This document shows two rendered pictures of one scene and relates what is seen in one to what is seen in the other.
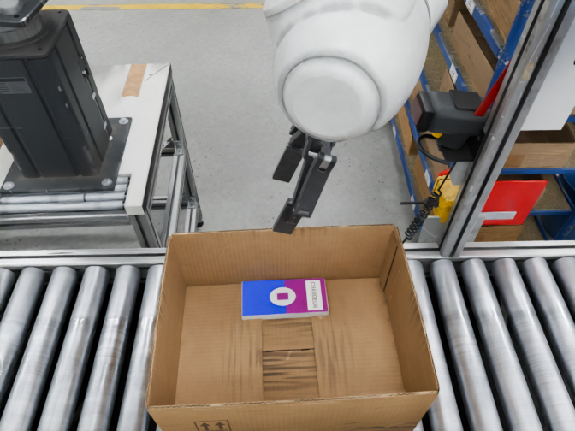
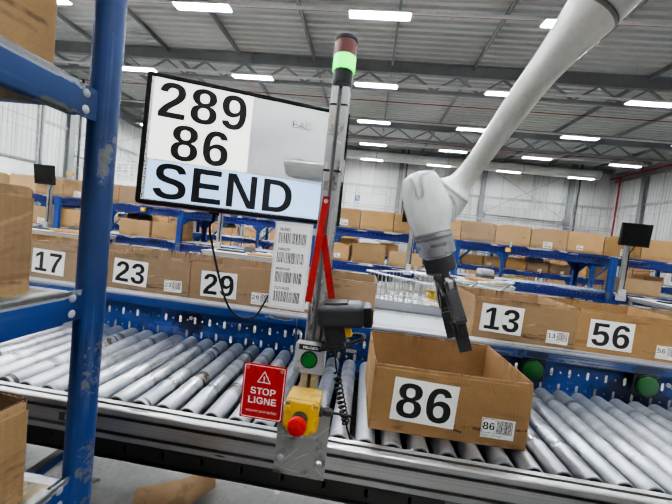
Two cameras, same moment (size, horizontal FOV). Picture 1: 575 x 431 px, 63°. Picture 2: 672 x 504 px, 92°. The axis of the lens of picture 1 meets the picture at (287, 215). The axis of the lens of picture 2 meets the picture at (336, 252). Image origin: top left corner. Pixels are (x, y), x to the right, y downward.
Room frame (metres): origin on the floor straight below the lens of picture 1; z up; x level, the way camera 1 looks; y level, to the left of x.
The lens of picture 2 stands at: (1.32, -0.22, 1.23)
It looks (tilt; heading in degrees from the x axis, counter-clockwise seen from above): 3 degrees down; 187
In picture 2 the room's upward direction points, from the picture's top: 6 degrees clockwise
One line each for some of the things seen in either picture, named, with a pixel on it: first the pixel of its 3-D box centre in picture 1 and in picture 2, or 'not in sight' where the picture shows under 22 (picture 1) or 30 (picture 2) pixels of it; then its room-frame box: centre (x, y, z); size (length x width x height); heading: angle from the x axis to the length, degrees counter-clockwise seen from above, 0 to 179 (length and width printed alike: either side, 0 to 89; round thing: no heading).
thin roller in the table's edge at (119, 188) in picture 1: (67, 190); not in sight; (0.76, 0.52, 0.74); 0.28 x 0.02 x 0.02; 93
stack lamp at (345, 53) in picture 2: not in sight; (345, 58); (0.58, -0.34, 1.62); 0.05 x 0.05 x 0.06
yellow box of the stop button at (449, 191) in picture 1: (435, 197); (319, 414); (0.65, -0.30, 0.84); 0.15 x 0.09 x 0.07; 91
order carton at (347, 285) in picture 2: not in sight; (331, 291); (-0.14, -0.39, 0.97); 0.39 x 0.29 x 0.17; 91
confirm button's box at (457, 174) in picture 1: (472, 167); (310, 357); (0.62, -0.34, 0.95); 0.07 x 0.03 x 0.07; 91
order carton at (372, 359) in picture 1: (288, 329); (435, 380); (0.36, 0.00, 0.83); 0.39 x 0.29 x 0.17; 93
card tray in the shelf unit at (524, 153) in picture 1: (500, 113); not in sight; (1.24, -0.69, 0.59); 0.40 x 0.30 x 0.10; 179
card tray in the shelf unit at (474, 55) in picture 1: (523, 57); not in sight; (1.24, -0.69, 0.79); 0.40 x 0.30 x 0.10; 2
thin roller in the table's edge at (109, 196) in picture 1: (64, 198); not in sight; (0.73, 0.52, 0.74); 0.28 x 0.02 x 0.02; 93
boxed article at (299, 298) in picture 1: (284, 298); not in sight; (0.46, 0.01, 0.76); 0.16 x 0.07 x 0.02; 93
